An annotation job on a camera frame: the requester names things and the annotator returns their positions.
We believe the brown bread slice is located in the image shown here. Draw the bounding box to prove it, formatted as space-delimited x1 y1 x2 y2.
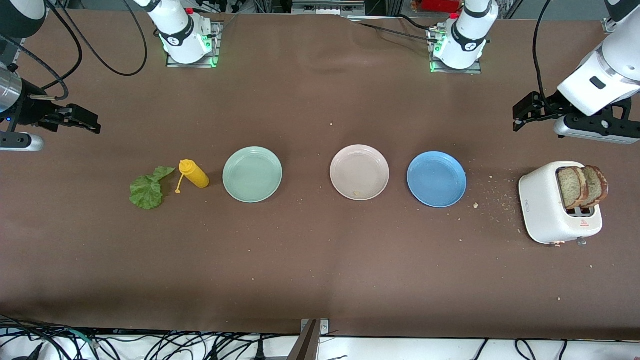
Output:
557 166 589 210
580 165 610 209

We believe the green lettuce leaf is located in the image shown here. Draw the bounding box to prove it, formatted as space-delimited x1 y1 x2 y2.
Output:
129 166 177 211

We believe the yellow mustard squeeze bottle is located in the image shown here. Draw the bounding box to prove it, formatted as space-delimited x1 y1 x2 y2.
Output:
174 159 211 195

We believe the blue plate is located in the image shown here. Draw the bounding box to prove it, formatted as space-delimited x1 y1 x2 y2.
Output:
406 151 468 208

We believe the beige plate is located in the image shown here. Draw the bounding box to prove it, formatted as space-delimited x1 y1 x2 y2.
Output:
329 144 391 202

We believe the light green plate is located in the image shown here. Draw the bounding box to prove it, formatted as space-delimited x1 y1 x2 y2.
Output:
222 146 284 204

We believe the white toaster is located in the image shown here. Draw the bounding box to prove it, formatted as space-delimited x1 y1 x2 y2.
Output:
518 160 604 247

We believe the red background object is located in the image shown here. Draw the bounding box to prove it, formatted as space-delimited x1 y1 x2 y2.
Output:
419 0 463 14

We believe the dark grey metal beam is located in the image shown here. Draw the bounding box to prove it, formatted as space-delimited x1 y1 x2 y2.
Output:
286 320 321 360

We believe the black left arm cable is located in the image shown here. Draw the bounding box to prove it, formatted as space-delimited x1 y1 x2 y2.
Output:
532 0 558 108

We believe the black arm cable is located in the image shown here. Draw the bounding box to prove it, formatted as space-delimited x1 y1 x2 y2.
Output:
532 0 558 108
0 0 149 102

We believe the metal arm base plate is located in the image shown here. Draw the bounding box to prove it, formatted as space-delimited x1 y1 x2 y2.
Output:
429 27 483 75
166 20 221 69

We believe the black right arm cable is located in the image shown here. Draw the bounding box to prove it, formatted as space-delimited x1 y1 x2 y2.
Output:
0 0 149 102

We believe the black base cable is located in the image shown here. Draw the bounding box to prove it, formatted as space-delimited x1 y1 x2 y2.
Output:
345 14 443 45

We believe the grey metal background frame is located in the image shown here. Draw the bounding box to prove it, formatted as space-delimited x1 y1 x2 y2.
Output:
291 0 367 17

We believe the silver metal bracket plate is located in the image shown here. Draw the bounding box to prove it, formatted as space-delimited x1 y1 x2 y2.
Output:
301 318 330 337

